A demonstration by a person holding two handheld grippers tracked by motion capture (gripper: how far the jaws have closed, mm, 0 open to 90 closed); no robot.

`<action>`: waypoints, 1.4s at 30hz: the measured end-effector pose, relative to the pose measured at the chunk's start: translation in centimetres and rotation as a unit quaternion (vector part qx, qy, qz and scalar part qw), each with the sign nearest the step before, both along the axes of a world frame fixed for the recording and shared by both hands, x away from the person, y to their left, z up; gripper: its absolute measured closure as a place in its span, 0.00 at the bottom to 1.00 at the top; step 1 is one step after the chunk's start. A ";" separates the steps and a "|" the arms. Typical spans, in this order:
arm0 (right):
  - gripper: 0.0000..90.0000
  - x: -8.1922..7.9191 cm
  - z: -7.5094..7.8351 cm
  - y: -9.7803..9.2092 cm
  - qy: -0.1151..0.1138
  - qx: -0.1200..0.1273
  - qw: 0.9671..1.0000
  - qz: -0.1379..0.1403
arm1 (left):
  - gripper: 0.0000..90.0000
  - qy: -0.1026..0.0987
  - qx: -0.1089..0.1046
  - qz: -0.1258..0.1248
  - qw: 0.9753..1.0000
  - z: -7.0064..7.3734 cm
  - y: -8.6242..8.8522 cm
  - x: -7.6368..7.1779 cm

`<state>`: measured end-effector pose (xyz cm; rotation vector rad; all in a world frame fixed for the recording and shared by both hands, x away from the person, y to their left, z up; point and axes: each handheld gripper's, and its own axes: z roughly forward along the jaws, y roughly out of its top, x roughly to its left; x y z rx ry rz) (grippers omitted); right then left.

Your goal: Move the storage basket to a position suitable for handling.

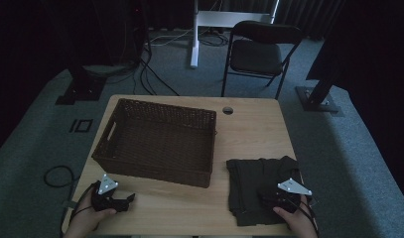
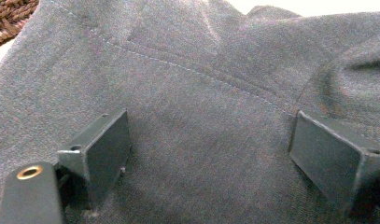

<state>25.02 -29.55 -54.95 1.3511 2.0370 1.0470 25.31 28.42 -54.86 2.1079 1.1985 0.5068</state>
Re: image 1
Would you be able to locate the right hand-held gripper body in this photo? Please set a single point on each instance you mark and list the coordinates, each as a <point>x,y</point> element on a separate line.
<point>289,198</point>

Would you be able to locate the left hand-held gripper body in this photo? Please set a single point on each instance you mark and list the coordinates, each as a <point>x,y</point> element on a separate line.
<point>103,198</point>

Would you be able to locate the dark garment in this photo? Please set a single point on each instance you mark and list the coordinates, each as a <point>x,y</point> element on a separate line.
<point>250,185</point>

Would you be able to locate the brown wicker basket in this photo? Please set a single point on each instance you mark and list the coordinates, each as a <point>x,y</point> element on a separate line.
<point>156,142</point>

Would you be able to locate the person's right hand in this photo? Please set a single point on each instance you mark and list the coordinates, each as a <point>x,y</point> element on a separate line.
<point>298,223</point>

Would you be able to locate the person's left hand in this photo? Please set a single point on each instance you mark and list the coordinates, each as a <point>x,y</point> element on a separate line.
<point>85,221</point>

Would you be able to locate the black folding chair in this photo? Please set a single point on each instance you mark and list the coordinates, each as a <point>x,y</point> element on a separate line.
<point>255,56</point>

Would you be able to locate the dark curtain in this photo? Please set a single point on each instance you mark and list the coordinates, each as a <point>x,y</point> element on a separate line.
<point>308,16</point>

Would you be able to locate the black stand with base plate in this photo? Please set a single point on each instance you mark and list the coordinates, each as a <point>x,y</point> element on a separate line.
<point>317,99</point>
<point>80,87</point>

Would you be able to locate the white metal desk frame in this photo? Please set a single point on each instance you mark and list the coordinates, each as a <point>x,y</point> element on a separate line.
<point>196,39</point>

